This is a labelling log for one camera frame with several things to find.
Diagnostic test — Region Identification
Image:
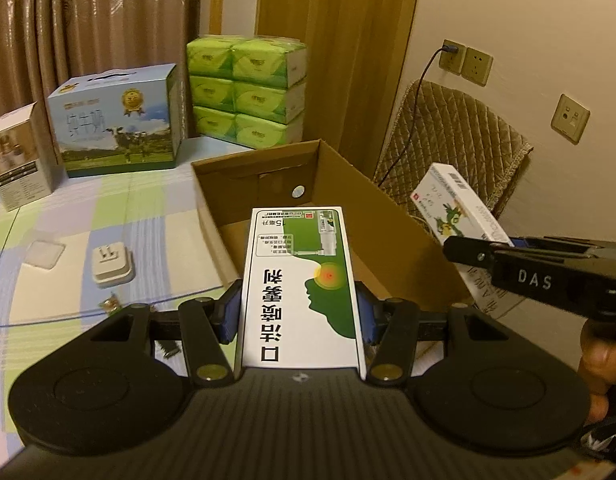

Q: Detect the clear plastic container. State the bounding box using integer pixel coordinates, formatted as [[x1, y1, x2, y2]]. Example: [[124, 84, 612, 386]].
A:
[[24, 233, 66, 271]]

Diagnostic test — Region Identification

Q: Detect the white humidifier product box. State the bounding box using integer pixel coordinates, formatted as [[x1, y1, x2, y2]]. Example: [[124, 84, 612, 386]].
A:
[[0, 102, 61, 211]]

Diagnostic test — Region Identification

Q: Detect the blue milk carton box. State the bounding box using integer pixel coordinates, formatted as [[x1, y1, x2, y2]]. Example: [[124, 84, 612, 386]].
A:
[[48, 63, 182, 178]]

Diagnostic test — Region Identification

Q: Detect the round port wall plate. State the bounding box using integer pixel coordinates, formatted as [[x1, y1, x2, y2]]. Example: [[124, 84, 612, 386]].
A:
[[551, 93, 590, 144]]

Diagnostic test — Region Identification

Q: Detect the golden yellow curtain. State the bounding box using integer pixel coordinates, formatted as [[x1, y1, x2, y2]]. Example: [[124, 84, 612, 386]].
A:
[[256, 0, 416, 176]]

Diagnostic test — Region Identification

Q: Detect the green tissue pack stack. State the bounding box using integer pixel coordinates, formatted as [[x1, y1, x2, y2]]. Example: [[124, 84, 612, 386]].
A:
[[186, 35, 308, 150]]

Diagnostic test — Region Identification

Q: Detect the open brown cardboard box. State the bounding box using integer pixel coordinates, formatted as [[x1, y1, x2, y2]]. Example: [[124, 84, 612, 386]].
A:
[[190, 138, 472, 376]]

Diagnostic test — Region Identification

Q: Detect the green white medicine box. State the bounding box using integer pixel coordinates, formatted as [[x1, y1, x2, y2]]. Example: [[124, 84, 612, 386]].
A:
[[235, 206, 366, 378]]

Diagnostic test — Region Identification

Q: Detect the wall power socket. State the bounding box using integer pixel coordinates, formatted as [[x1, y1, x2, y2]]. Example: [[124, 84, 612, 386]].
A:
[[439, 39, 466, 75]]

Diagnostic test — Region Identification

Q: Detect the white power adapter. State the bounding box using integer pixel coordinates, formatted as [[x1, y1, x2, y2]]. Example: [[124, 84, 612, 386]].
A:
[[91, 242, 136, 288]]

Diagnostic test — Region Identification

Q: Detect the brown pleated curtain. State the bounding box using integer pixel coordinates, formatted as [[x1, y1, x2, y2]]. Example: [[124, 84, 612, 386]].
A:
[[0, 0, 204, 122]]

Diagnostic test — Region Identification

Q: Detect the person right hand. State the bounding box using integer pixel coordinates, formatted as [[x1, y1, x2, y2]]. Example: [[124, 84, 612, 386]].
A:
[[578, 320, 616, 422]]

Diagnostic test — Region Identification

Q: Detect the white blue medicine box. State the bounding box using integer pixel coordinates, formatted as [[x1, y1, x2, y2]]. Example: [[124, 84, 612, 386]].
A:
[[406, 161, 527, 321]]

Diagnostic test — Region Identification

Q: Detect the quilted brown chair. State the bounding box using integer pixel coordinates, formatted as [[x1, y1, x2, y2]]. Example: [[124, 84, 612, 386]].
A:
[[373, 80, 532, 218]]

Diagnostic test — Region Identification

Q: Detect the green foil candy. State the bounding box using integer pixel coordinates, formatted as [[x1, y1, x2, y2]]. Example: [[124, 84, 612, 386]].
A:
[[99, 292, 122, 315]]

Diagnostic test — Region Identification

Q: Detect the checkered blue green tablecloth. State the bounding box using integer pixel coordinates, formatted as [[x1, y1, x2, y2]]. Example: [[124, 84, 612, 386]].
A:
[[0, 138, 240, 466]]

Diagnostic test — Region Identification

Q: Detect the black charger cable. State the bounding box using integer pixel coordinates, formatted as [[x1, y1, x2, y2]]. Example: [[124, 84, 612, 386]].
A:
[[375, 45, 459, 187]]

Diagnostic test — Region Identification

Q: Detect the black usb stick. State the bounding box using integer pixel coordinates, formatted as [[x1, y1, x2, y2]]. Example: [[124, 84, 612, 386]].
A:
[[156, 339, 181, 360]]

